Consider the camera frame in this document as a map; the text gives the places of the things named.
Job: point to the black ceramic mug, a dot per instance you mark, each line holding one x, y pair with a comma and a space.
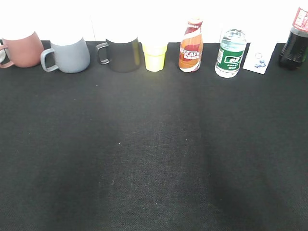
121, 57

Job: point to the green label water bottle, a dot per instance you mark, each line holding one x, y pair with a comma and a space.
230, 53

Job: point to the white blueberry milk carton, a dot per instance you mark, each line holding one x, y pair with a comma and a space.
258, 56

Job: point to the pink ceramic mug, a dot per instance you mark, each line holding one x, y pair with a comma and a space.
23, 52

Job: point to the Nescafe coffee bottle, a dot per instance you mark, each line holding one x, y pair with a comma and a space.
191, 47

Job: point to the grey ceramic mug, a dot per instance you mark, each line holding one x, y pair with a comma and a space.
72, 57

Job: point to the black tablecloth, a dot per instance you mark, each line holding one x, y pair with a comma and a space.
165, 151

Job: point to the cola bottle red label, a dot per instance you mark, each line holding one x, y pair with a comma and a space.
295, 49

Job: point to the yellow paper cup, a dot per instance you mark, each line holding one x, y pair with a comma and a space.
154, 55

